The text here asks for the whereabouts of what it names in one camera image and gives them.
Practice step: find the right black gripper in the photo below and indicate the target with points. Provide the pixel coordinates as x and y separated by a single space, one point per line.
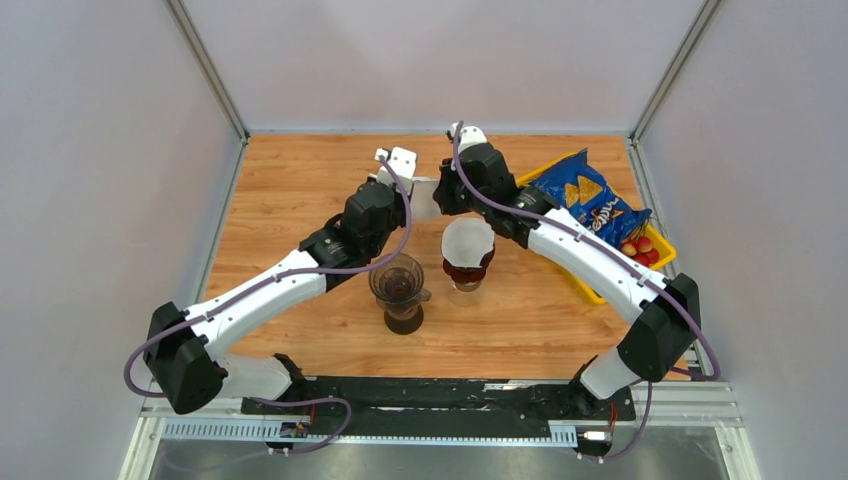
443 195

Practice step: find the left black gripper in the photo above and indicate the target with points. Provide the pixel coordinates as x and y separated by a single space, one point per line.
400 197

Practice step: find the amber coffee dripper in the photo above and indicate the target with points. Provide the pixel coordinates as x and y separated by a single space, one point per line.
471 273

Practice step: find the grey smoky coffee dripper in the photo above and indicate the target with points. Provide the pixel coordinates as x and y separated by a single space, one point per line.
398 286

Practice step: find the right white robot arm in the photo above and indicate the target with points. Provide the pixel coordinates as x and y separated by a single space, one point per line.
663 314

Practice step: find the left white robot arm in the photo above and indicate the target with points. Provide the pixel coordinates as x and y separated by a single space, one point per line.
184 349

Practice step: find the clear glass server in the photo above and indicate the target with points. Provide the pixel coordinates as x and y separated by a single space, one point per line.
467 285

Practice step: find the brown glass carafe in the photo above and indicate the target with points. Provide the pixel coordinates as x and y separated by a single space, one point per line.
404 326

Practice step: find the blue chips bag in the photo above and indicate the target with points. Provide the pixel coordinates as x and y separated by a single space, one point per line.
590 199

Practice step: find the red strawberries cluster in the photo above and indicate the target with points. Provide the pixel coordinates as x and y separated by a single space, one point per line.
641 249

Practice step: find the yellow plastic tray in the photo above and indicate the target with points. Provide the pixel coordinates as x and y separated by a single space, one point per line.
666 251

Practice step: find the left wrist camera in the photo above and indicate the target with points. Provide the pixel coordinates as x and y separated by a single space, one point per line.
398 165

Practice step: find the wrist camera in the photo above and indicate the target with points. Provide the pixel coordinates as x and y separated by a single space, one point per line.
398 165
463 136

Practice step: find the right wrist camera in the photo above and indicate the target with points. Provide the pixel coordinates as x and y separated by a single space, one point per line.
463 136

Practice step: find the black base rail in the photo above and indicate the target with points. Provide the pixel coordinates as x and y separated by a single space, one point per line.
441 407

